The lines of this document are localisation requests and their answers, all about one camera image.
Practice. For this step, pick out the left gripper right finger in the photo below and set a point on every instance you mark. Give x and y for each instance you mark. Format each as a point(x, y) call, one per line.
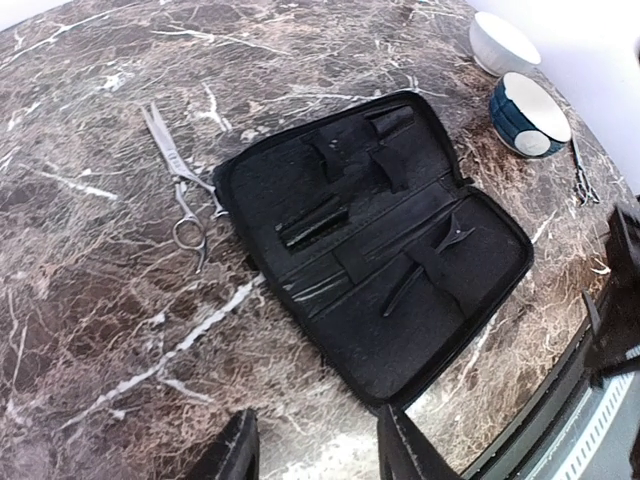
point(404, 451)

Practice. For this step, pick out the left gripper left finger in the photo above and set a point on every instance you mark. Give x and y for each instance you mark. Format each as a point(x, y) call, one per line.
point(234, 452)

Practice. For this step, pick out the black zippered tool case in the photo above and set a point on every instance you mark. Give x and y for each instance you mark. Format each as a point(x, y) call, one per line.
point(326, 210)

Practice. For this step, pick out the black hair clip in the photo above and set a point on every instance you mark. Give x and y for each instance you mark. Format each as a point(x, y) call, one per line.
point(427, 260)

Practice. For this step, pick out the silver scissors left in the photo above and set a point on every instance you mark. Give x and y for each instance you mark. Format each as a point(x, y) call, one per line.
point(181, 175)

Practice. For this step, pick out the silver scissors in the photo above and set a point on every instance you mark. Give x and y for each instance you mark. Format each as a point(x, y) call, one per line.
point(583, 188)
point(181, 175)

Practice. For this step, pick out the silver scissors right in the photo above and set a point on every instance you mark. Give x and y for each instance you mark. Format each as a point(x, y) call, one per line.
point(583, 188)

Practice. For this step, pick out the white and teal bowl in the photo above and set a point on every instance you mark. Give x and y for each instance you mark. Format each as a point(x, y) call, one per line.
point(526, 117)

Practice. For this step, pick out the plain white bowl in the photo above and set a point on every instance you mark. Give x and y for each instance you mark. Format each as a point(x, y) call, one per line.
point(498, 47)

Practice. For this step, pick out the black front rail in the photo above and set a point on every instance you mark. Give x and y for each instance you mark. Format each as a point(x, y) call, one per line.
point(514, 453)

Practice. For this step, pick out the white slotted cable duct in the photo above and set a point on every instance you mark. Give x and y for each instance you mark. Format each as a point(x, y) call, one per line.
point(597, 439)

